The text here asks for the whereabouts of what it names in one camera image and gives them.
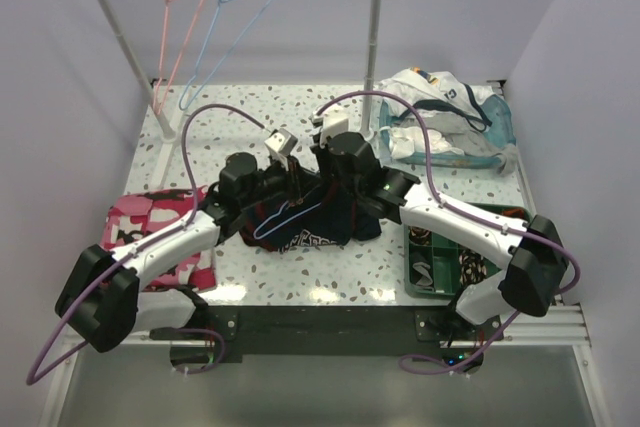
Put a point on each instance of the black white spotted rolled tie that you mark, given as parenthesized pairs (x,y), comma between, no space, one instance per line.
(473,269)

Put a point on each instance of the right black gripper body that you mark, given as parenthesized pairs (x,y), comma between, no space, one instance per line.
(326,165)

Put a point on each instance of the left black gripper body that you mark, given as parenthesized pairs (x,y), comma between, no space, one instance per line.
(279,180)

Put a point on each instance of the pink camouflage folded garment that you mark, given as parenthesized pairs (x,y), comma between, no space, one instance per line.
(135,216)

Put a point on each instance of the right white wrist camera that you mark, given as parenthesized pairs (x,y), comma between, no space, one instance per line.
(331,122)

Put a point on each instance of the navy tank top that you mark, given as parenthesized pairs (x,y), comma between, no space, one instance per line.
(337,221)

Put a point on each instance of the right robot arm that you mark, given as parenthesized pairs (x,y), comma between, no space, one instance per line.
(528,254)

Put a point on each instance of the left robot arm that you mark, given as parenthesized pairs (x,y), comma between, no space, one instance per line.
(105,298)

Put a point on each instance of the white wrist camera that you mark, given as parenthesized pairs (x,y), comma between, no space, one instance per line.
(331,122)
(280,145)

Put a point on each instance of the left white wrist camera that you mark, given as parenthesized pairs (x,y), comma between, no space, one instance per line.
(280,145)

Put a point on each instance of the grey garment in basket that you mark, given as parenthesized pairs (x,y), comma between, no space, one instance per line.
(448,134)

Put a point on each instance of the green compartment tray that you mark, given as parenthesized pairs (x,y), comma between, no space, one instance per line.
(443,256)

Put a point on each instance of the blue wire hanger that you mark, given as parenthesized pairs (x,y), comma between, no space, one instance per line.
(281,218)
(230,23)

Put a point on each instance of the white garment in basket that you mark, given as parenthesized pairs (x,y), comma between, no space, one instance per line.
(414,85)

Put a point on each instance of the grey white rolled tie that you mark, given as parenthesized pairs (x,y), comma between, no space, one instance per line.
(424,272)

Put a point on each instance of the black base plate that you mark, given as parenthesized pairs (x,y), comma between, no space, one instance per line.
(232,334)

